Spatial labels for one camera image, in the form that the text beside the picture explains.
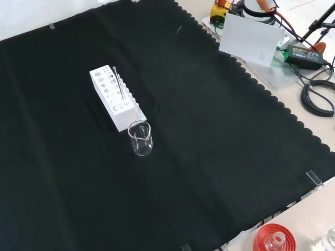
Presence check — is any clear glass rod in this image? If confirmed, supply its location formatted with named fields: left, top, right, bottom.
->
left=113, top=66, right=126, bottom=100

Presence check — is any white test tube rack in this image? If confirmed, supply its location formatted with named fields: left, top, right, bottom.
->
left=89, top=64, right=147, bottom=133

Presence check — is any black scalloped cloth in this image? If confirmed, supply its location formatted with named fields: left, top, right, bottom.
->
left=0, top=0, right=335, bottom=251

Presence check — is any clear glass beaker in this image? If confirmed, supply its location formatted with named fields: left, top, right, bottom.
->
left=127, top=120, right=153, bottom=157

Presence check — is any pale board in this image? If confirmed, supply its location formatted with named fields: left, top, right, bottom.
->
left=218, top=13, right=286, bottom=67

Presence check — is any yellow stop button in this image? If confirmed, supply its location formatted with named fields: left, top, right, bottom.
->
left=210, top=0, right=232, bottom=25

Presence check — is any black power adapter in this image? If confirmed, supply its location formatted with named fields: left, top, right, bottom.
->
left=284, top=44, right=328, bottom=71

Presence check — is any clear glass flask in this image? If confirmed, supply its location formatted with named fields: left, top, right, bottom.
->
left=265, top=231, right=287, bottom=251

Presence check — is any black tripod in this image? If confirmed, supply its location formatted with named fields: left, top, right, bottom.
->
left=300, top=2, right=335, bottom=45

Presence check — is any clear glassware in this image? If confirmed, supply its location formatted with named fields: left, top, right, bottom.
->
left=320, top=223, right=335, bottom=251

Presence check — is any metal base plate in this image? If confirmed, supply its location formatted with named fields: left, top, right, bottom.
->
left=201, top=15, right=306, bottom=91

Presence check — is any coiled black cable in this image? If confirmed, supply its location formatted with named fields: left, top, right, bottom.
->
left=300, top=79, right=335, bottom=118

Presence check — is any red ribbed ring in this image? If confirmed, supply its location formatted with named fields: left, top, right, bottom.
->
left=252, top=223, right=298, bottom=251

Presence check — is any orange cable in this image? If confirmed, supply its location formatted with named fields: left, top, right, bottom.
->
left=258, top=0, right=317, bottom=50

